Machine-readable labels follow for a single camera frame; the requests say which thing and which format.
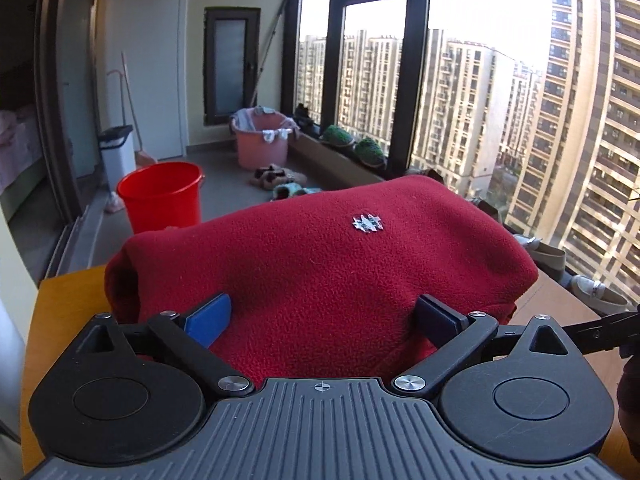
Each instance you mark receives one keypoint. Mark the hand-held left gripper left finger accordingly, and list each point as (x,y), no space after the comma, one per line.
(210,316)

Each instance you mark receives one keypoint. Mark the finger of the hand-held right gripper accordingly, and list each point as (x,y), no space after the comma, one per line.
(600,331)

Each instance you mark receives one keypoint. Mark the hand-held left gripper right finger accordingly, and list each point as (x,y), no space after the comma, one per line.
(436,316)

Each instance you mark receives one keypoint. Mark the red fleece garment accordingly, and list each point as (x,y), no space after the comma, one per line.
(325,270)

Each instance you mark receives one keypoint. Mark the person's right forearm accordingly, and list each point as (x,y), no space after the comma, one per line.
(631,410)

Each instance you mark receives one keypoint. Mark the beige shoe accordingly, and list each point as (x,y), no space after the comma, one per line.
(547,257)

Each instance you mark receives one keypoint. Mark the dark worn shoe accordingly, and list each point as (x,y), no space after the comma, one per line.
(486,208)

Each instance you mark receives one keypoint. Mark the red plastic bucket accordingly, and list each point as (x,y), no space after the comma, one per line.
(160,200)

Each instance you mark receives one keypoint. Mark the teal fuzzy slipper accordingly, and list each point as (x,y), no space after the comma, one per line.
(310,191)
(286,193)

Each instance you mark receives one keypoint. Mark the small pink cloth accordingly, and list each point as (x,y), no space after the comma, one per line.
(114,204)

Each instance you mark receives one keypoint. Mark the wooden table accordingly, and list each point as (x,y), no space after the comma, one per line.
(60,305)

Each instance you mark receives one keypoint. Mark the brown slipper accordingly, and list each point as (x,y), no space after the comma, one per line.
(267,174)
(290,180)

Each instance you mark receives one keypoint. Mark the pink plastic basin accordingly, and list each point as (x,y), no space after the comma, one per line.
(262,152)

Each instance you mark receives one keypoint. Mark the green fuzzy slipper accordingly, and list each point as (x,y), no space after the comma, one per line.
(370,151)
(336,136)

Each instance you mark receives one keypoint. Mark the white trash bin black lid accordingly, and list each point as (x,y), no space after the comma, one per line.
(117,160)

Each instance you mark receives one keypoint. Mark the grey white laundry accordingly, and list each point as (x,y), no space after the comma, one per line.
(245,117)

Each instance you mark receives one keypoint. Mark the dark shoes pair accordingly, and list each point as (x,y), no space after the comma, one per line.
(303,116)

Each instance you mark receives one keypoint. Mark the pink bed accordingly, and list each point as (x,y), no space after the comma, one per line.
(17,150)

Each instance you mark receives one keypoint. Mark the tall dark framed window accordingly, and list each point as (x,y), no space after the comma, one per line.
(232,60)

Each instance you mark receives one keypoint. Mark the white door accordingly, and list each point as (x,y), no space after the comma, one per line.
(145,60)

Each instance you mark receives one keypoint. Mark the grey mop pole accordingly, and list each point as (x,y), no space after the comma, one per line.
(267,50)

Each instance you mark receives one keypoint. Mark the black balcony window frame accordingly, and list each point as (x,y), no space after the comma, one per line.
(410,60)

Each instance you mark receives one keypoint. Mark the dark sliding door frame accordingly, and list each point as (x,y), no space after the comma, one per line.
(55,110)

